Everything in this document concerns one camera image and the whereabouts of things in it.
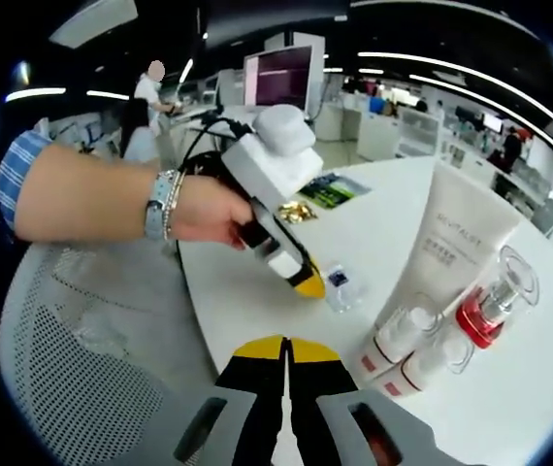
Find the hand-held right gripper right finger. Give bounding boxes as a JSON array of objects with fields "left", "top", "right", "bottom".
[{"left": 288, "top": 337, "right": 445, "bottom": 466}]

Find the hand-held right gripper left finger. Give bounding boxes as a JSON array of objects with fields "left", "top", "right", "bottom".
[{"left": 174, "top": 333, "right": 290, "bottom": 466}]

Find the gold skincare sachet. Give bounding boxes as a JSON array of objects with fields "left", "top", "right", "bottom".
[{"left": 276, "top": 200, "right": 317, "bottom": 225}]

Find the small clear skincare sachet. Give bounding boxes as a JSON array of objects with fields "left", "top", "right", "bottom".
[{"left": 321, "top": 261, "right": 371, "bottom": 316}]

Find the green black skincare sachet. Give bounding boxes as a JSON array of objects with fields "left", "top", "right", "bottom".
[{"left": 299, "top": 172, "right": 373, "bottom": 211}]

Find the white skincare bottle clear cap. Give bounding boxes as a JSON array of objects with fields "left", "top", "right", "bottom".
[
  {"left": 361, "top": 292, "right": 441, "bottom": 381},
  {"left": 377, "top": 334, "right": 477, "bottom": 400}
]

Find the red collar skincare bottle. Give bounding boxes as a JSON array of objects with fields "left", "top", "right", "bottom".
[{"left": 454, "top": 245, "right": 540, "bottom": 351}]

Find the white skincare tube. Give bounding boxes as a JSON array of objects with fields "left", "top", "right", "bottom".
[{"left": 386, "top": 161, "right": 522, "bottom": 324}]

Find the person's left hand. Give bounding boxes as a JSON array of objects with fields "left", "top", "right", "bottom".
[{"left": 169, "top": 173, "right": 258, "bottom": 252}]

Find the computer monitor purple screen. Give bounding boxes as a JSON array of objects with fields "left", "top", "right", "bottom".
[{"left": 242, "top": 44, "right": 317, "bottom": 112}]

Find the light blue wristwatch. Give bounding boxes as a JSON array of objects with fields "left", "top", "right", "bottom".
[{"left": 144, "top": 169, "right": 169, "bottom": 242}]

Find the white shelf cabinet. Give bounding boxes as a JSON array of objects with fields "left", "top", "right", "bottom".
[{"left": 397, "top": 106, "right": 441, "bottom": 156}]

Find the grey mesh office chair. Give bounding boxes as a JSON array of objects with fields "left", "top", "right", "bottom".
[{"left": 0, "top": 240, "right": 239, "bottom": 466}]

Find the grey chair back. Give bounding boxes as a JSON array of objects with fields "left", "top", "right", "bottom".
[{"left": 530, "top": 197, "right": 553, "bottom": 238}]

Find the silver bead bracelet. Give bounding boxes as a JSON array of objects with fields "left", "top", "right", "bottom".
[{"left": 161, "top": 167, "right": 186, "bottom": 243}]

